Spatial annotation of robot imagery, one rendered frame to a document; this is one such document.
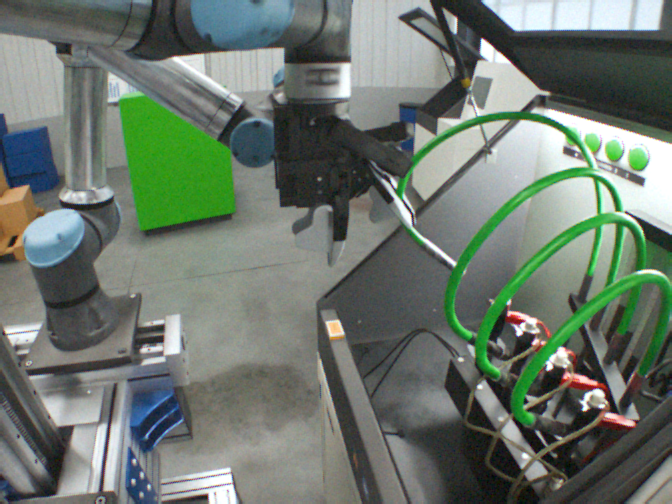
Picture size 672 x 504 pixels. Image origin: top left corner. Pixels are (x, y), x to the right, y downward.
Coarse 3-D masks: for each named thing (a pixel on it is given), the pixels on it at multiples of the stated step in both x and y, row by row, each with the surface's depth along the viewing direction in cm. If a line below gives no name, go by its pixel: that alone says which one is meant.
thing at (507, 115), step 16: (496, 112) 58; (512, 112) 57; (528, 112) 56; (464, 128) 59; (560, 128) 56; (432, 144) 61; (576, 144) 57; (416, 160) 63; (592, 160) 57; (400, 192) 66; (416, 240) 69; (592, 256) 64; (592, 272) 65
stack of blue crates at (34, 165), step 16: (0, 128) 457; (32, 128) 493; (0, 144) 456; (16, 144) 463; (32, 144) 473; (48, 144) 504; (0, 160) 461; (16, 160) 469; (32, 160) 478; (48, 160) 501; (16, 176) 482; (32, 176) 490; (48, 176) 500; (32, 192) 499
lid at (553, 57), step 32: (448, 0) 73; (480, 0) 64; (512, 0) 57; (544, 0) 50; (576, 0) 45; (608, 0) 40; (640, 0) 36; (480, 32) 78; (512, 32) 69; (544, 32) 60; (576, 32) 53; (608, 32) 47; (640, 32) 42; (512, 64) 82; (544, 64) 70; (576, 64) 61; (608, 64) 53; (640, 64) 46; (576, 96) 75; (608, 96) 64; (640, 96) 55
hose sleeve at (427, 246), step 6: (426, 240) 69; (420, 246) 70; (426, 246) 69; (432, 246) 69; (432, 252) 70; (438, 252) 70; (438, 258) 70; (444, 258) 70; (450, 258) 70; (444, 264) 70; (450, 264) 70; (450, 270) 71
